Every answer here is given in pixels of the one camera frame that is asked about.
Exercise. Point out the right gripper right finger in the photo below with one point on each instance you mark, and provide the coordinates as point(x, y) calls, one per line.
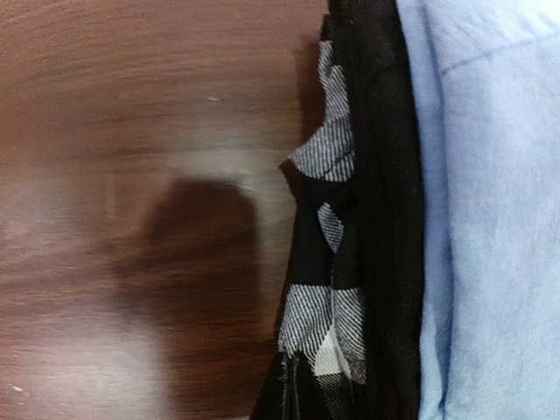
point(306, 399)

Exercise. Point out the light blue shirt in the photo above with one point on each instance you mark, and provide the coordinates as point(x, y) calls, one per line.
point(485, 78)

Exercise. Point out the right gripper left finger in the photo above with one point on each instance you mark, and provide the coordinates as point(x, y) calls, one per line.
point(274, 400)

